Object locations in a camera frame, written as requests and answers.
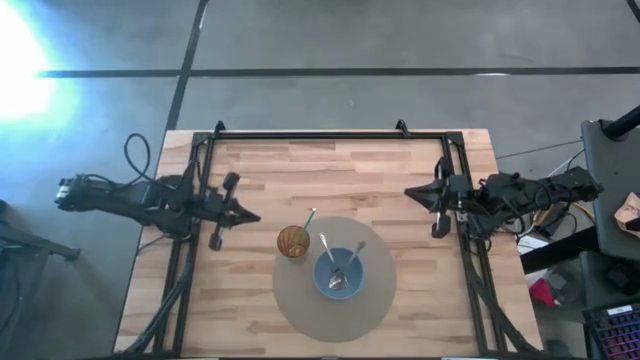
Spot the green drinking straw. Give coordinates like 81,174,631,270
298,207,318,246

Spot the brown paper bag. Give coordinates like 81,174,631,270
613,192,640,239

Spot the black stand leg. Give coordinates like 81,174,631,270
0,199,81,264

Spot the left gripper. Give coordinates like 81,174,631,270
202,171,262,252

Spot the white box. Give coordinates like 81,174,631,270
517,232,550,256

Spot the red object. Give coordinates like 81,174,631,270
528,278,556,307

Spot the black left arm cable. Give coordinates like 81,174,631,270
123,132,154,189

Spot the dark grey seat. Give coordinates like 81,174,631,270
579,249,640,309

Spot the backlit keyboard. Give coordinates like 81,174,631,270
582,302,640,360

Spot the amber faceted plastic tumbler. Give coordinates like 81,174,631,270
276,224,312,260

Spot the silver metal fork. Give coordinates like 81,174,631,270
342,240,368,289

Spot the dark grey side table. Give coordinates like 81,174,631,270
580,118,640,261

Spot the black pole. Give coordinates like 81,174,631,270
602,105,640,141

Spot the black diagonal bar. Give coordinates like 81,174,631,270
519,227,601,274

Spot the yellow cable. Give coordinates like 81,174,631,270
532,199,596,226

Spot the round grey placemat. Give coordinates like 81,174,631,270
272,215,398,344

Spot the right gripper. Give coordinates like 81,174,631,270
403,157,475,239

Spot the black power adapter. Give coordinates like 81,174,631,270
534,207,570,236

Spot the black aluminium table frame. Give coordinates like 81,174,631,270
114,119,544,359

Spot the blue ceramic bowl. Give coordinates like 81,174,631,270
312,246,366,301

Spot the silver metal spoon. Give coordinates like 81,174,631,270
318,232,347,292

